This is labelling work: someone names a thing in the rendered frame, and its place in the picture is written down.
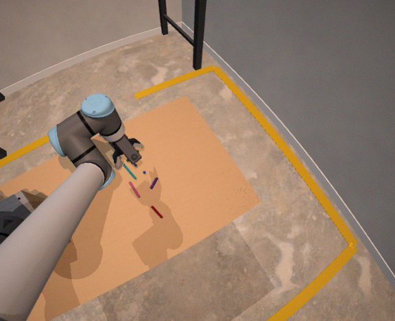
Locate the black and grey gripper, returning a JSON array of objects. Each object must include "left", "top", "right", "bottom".
[{"left": 109, "top": 137, "right": 144, "bottom": 169}]

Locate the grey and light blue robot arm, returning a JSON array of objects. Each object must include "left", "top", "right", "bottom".
[{"left": 0, "top": 93, "right": 142, "bottom": 321}]

